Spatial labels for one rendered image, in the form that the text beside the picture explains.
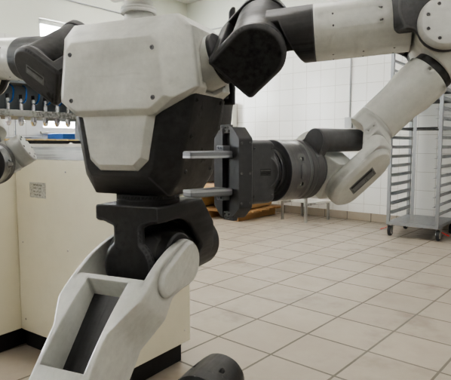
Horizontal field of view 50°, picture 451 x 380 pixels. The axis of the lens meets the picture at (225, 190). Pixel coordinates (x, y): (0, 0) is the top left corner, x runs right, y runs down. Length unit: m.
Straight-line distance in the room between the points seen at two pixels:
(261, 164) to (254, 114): 6.10
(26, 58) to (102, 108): 0.24
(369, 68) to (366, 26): 5.15
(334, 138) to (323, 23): 0.18
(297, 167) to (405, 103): 0.20
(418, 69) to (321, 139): 0.18
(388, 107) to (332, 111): 5.34
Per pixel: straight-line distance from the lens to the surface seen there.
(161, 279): 0.83
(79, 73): 0.88
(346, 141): 0.74
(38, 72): 1.03
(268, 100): 6.62
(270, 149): 0.66
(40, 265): 2.20
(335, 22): 0.80
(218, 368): 1.27
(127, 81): 0.82
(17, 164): 1.10
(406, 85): 0.78
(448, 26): 0.78
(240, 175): 0.62
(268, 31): 0.77
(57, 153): 2.04
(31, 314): 2.32
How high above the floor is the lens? 0.90
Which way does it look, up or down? 5 degrees down
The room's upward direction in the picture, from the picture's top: straight up
